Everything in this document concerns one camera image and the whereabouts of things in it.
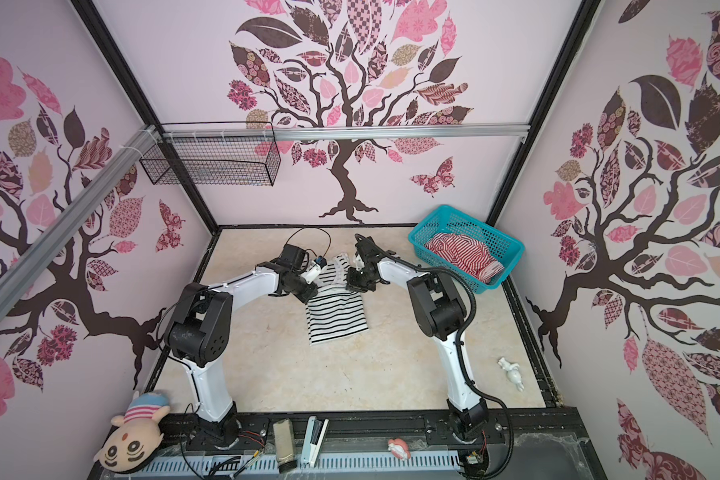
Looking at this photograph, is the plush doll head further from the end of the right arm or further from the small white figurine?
the small white figurine

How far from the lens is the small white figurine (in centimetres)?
81

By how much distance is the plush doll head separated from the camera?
66 cm

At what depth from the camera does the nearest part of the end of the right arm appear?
79 centimetres
